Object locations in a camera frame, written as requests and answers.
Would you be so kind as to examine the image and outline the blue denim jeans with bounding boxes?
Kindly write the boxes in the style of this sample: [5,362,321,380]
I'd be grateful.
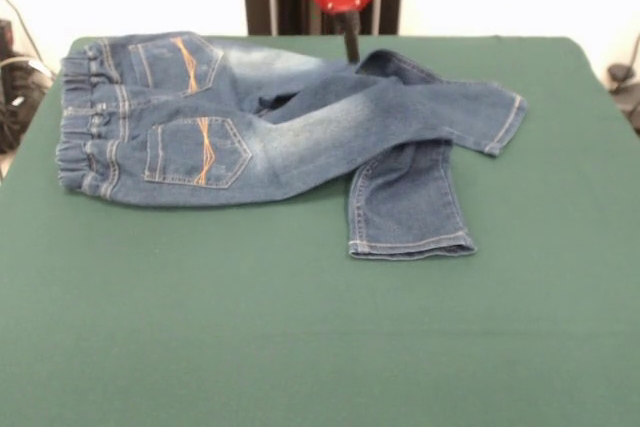
[54,32,530,262]

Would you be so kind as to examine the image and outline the grey office chair base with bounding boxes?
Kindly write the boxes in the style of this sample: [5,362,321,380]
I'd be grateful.
[606,62,640,136]

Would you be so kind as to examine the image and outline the dark green table cloth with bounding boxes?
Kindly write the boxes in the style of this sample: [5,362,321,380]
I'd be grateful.
[0,35,640,427]

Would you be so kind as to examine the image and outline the black equipment pile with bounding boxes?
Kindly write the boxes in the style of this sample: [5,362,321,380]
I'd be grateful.
[0,19,57,154]

